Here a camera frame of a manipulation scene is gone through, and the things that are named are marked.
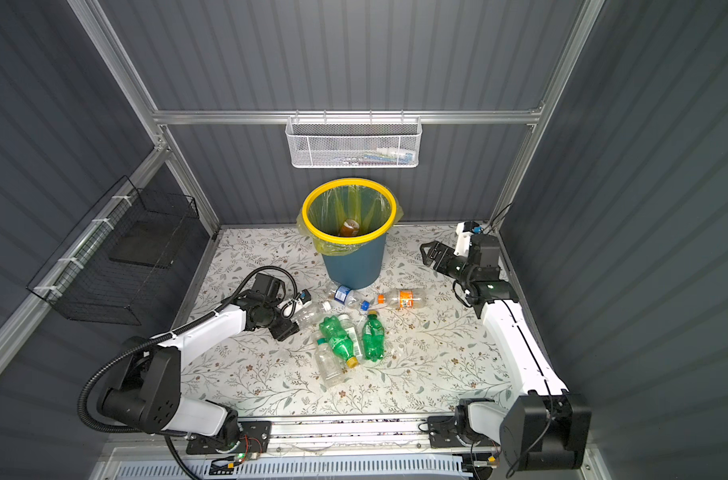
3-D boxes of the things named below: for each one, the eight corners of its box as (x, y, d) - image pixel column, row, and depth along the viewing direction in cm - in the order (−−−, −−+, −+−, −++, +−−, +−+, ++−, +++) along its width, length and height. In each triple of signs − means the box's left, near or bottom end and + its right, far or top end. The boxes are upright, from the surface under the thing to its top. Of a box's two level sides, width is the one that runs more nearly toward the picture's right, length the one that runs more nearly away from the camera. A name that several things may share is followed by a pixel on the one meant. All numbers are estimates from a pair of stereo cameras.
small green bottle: (362, 361, 87) (361, 357, 84) (363, 315, 97) (362, 310, 94) (384, 361, 87) (385, 357, 84) (383, 315, 97) (383, 310, 94)
